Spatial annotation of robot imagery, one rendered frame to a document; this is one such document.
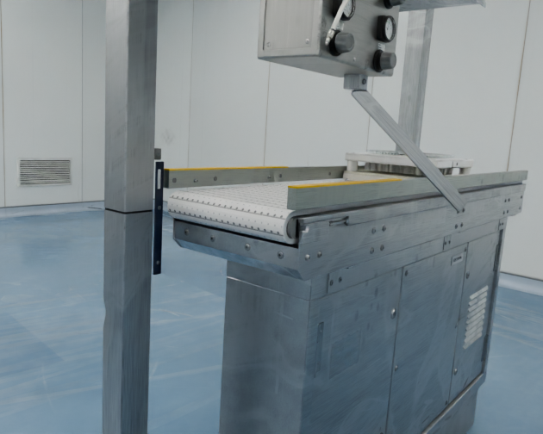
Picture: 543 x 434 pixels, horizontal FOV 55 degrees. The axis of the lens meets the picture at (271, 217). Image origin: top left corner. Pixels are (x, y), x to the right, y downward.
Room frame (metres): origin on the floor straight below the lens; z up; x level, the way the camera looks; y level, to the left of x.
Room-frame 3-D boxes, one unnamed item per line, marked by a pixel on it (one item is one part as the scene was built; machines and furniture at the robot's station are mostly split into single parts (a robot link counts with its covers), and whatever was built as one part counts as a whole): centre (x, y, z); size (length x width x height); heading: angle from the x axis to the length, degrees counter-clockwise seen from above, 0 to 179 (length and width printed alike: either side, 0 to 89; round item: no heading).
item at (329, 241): (1.34, -0.34, 0.85); 1.30 x 0.29 x 0.10; 142
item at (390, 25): (0.82, -0.15, 1.18); 0.04 x 0.01 x 0.04; 142
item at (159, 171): (0.89, 0.20, 0.86); 0.02 x 0.01 x 0.20; 142
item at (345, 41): (0.71, -0.08, 1.15); 0.03 x 0.02 x 0.04; 142
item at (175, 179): (1.42, -0.22, 0.93); 1.32 x 0.02 x 0.03; 142
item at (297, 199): (1.25, -0.44, 0.93); 1.32 x 0.02 x 0.03; 142
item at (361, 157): (1.36, -0.35, 0.97); 0.25 x 0.24 x 0.02; 51
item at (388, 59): (0.81, -0.16, 1.14); 0.03 x 0.03 x 0.04; 52
